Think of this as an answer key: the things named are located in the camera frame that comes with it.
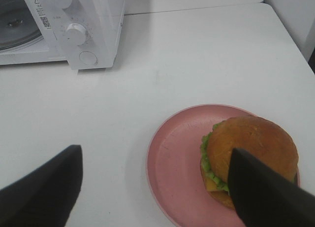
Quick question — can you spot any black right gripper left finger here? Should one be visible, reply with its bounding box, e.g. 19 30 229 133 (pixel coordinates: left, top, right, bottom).
0 145 83 227

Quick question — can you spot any toy burger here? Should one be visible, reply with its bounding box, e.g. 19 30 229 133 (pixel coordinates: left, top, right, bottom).
200 116 299 210

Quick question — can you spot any white microwave oven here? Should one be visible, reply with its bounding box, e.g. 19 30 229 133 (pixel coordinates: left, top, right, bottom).
0 0 125 70

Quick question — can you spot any glass microwave turntable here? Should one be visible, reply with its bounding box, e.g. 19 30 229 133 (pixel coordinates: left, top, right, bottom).
0 0 41 50

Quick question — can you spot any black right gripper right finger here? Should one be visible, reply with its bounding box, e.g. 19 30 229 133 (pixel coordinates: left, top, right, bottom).
228 148 315 227

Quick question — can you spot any pink round plate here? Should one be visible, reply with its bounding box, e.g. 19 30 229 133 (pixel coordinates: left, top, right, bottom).
146 104 251 227

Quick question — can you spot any white round door button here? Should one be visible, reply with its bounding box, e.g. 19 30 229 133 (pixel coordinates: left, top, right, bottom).
79 51 97 65

